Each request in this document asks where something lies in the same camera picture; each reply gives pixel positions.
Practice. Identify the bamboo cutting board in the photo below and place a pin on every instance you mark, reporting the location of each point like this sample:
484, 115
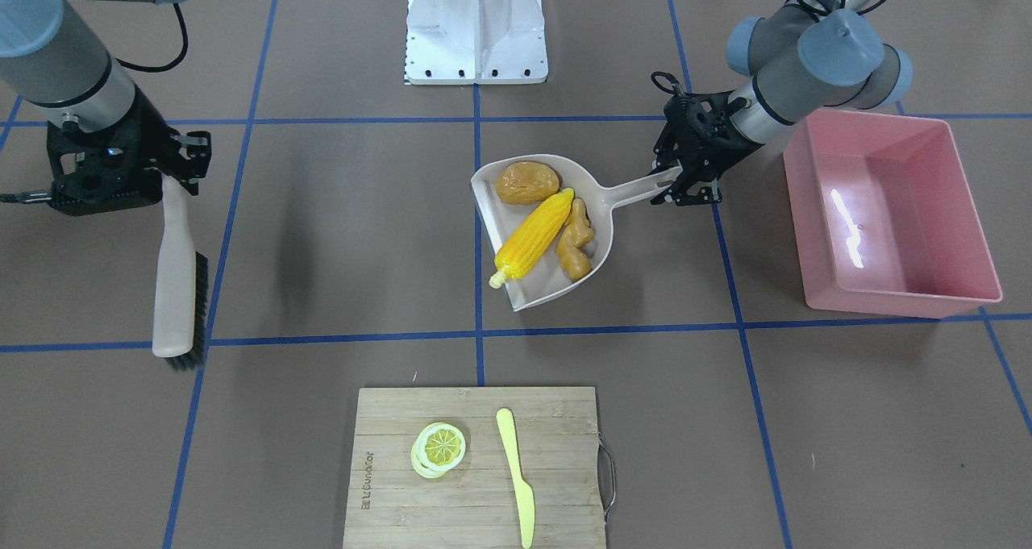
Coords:
473, 505

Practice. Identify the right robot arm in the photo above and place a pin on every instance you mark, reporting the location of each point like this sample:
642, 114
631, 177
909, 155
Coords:
56, 62

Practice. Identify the white pedestal column base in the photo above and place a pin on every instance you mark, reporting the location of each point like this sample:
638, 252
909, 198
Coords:
464, 42

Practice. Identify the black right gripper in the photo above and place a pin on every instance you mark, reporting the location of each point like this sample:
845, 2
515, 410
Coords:
153, 132

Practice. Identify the yellow toy corn cob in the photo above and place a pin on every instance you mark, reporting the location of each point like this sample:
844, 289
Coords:
526, 246

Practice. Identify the beige hand brush black bristles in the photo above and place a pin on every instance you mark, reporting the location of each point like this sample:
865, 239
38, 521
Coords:
181, 288

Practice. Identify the pink plastic bin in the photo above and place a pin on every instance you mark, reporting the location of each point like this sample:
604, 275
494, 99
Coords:
885, 221

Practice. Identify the yellow toy knife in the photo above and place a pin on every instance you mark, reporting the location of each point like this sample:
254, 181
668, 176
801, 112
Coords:
523, 493

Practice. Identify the brown toy potato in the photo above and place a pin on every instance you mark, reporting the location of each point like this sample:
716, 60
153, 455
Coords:
525, 182

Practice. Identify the yellow toy lemon slice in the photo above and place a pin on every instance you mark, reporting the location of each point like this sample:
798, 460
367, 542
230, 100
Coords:
438, 448

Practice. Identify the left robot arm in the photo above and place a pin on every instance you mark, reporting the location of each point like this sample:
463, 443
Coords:
808, 55

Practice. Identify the tan toy ginger root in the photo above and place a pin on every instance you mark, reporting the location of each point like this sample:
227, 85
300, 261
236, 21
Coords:
577, 232

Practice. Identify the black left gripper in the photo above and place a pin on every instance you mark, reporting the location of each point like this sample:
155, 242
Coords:
714, 132

